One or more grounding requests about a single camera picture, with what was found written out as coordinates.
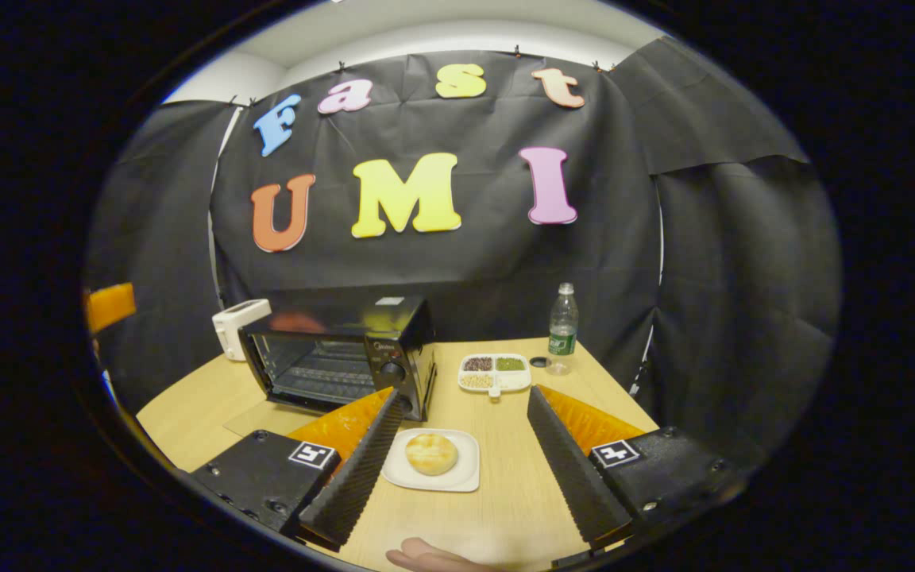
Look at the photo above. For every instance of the black electric oven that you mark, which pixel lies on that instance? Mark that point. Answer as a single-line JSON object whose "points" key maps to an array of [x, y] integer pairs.
{"points": [[346, 314]]}

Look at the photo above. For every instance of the white divided dish with beans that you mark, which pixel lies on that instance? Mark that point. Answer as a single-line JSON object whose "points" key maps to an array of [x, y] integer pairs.
{"points": [[496, 373]]}

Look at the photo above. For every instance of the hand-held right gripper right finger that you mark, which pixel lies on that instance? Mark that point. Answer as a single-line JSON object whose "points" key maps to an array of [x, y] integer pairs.
{"points": [[577, 477]]}

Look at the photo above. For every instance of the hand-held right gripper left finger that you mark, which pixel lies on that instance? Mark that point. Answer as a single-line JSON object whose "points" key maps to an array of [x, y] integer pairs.
{"points": [[354, 477]]}

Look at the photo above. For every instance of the black backdrop cloth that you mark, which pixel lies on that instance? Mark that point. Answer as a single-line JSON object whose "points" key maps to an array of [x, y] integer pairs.
{"points": [[465, 262]]}

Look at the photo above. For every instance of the white toaster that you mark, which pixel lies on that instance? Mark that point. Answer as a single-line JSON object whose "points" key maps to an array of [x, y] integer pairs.
{"points": [[235, 330]]}

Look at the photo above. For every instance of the round bread bun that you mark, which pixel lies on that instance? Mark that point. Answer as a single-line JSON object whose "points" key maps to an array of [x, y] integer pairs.
{"points": [[431, 454]]}

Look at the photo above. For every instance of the clear plastic water bottle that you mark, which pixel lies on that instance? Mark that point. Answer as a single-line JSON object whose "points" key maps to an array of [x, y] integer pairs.
{"points": [[562, 334]]}

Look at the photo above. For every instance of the white square plate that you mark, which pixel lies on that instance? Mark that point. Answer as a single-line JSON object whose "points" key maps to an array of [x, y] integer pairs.
{"points": [[464, 445]]}

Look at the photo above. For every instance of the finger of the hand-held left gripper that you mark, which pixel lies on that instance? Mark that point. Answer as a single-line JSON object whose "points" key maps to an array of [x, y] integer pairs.
{"points": [[112, 306]]}

